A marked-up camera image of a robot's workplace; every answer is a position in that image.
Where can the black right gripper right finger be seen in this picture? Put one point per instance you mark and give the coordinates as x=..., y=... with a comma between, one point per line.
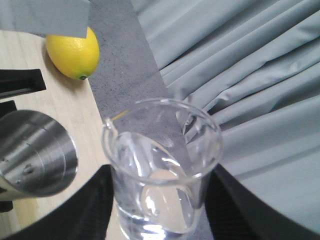
x=234, y=213

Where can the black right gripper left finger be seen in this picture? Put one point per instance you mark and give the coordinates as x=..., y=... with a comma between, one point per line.
x=84, y=216

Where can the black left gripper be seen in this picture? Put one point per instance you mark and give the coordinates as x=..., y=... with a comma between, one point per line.
x=15, y=82

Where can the steel double jigger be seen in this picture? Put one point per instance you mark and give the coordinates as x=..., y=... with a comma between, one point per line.
x=38, y=157

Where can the clear glass beaker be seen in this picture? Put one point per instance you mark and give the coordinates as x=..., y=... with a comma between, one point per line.
x=162, y=153

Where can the wooden cutting board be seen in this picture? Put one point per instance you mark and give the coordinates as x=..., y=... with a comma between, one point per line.
x=70, y=102

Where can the yellow lemon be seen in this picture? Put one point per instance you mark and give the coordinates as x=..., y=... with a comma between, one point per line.
x=75, y=57

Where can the light grey curtain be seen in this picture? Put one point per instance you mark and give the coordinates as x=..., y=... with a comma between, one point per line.
x=254, y=66

